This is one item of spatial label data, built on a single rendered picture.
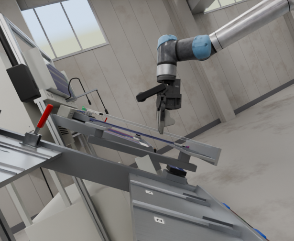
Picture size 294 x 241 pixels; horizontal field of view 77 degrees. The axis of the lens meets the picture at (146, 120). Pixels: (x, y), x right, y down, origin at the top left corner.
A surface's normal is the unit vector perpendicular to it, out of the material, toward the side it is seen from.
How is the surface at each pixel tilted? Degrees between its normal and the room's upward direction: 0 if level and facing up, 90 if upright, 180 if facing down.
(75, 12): 90
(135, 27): 90
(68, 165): 90
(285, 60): 90
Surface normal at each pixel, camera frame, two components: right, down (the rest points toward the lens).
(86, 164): 0.12, -0.01
